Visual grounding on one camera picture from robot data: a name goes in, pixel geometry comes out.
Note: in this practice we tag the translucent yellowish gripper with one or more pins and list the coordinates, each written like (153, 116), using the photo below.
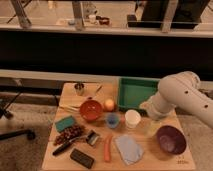
(153, 126)

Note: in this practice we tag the teal green sponge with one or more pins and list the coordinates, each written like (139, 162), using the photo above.
(65, 123)

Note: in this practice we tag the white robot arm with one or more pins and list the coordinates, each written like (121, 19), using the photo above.
(178, 90)

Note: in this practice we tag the green plastic tray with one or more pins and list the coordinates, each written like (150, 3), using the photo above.
(132, 92)

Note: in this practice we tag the black tray in background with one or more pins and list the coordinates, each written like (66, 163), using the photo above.
(132, 21)

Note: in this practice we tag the white paper cup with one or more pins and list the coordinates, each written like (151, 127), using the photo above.
(132, 118)

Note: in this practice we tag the purple bowl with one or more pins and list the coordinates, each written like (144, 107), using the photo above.
(171, 140)

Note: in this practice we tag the light blue folded cloth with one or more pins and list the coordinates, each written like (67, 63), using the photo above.
(130, 151)

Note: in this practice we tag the small blue cup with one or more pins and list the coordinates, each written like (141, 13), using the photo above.
(112, 120)

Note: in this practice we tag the orange carrot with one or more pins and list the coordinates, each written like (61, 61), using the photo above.
(107, 148)

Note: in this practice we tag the peach coloured apple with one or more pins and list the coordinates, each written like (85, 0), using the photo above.
(109, 105)

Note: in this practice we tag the orange red bowl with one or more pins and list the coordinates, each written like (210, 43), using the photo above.
(91, 110)

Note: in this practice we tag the bunch of dark grapes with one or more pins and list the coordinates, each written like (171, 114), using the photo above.
(69, 133)

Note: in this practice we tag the black rectangular block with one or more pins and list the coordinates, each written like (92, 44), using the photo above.
(82, 158)

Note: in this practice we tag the small metal cup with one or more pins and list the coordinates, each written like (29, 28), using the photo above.
(79, 88)

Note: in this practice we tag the light wooden cutting board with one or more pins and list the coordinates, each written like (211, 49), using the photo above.
(70, 100)

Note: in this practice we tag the dark bowl in background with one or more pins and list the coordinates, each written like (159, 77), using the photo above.
(104, 21)

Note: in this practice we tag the white cup in background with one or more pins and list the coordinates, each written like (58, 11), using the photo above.
(92, 18)

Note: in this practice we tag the black office chair base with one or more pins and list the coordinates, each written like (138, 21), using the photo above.
(4, 112)

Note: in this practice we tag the wooden handled spoon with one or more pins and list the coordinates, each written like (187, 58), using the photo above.
(95, 93)

